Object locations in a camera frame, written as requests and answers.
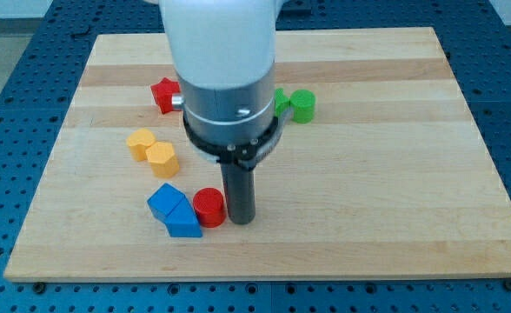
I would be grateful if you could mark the yellow heart block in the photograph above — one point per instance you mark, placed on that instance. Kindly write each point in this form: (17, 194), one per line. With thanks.
(138, 142)

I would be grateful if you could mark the blue cube block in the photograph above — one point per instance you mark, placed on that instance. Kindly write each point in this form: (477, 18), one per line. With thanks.
(164, 200)

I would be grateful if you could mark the green heart block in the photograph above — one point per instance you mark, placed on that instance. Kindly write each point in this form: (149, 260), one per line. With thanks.
(282, 102)

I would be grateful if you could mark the blue triangular block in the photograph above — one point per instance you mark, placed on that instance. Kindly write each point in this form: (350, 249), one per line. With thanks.
(182, 221)

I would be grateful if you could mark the yellow hexagon block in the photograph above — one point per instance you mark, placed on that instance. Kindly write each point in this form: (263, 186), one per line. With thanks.
(162, 159)

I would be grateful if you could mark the wooden board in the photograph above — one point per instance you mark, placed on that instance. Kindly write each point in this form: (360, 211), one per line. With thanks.
(391, 180)

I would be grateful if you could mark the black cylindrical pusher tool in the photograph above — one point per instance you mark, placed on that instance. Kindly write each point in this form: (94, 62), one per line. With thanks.
(239, 193)

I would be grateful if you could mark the green cylinder block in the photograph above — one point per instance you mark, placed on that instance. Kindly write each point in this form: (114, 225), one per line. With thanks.
(303, 103)

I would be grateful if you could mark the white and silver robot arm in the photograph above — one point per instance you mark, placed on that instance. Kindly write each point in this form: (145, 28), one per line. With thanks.
(224, 55)

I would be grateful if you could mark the red cylinder block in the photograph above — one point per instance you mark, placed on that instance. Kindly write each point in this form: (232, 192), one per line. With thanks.
(209, 207)

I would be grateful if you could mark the red star block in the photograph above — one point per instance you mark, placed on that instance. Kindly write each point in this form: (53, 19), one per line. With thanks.
(163, 92)

